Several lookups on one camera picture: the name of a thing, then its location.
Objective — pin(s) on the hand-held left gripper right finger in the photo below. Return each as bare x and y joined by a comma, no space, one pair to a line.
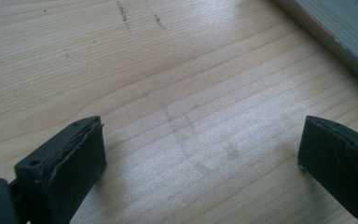
338,161

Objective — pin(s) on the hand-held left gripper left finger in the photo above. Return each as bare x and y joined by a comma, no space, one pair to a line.
65,171

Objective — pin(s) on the illustrated teal book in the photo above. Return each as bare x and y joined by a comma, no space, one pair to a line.
341,34

